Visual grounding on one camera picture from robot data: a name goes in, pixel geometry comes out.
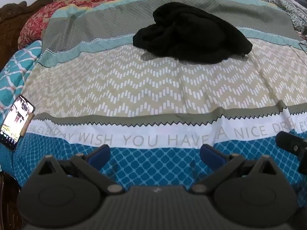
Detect printed zigzag bed sheet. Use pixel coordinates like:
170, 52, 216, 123
12, 0, 307, 192

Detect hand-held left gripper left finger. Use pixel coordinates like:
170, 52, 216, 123
36, 144, 124, 195

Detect red floral quilt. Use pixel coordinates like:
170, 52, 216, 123
18, 0, 154, 50

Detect teal lattice print cloth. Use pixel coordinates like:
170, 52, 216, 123
0, 40, 43, 135

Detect smartphone with lit screen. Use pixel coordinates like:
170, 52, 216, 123
0, 94, 35, 152

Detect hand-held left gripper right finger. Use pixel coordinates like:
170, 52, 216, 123
191, 144, 280, 194

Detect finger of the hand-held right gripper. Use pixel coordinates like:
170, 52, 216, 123
275, 131, 307, 154

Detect black pants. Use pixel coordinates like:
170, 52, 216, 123
133, 2, 254, 65

